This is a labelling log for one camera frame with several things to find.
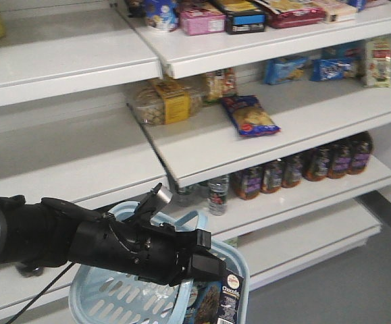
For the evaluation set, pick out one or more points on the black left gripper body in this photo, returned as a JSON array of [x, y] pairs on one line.
[[157, 254]]

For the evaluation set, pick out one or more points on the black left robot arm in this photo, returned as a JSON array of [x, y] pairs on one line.
[[53, 232]]

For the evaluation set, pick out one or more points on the clear cookie tub yellow label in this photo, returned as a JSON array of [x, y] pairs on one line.
[[164, 101]]

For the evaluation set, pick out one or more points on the pink snack box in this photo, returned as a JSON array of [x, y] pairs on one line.
[[201, 20]]

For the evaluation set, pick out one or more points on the blue snack bag lying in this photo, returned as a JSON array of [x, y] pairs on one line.
[[248, 116]]

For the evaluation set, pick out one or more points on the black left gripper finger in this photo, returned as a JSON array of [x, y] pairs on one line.
[[205, 266]]

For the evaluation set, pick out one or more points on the Chocofello cookie box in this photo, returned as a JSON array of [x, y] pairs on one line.
[[215, 301]]

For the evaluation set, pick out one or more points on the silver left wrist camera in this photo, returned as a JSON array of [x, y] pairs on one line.
[[158, 199]]

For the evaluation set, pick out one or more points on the blue white cup snack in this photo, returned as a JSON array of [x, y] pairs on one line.
[[162, 15]]

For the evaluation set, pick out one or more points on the white store shelving unit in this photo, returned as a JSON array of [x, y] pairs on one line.
[[66, 132]]

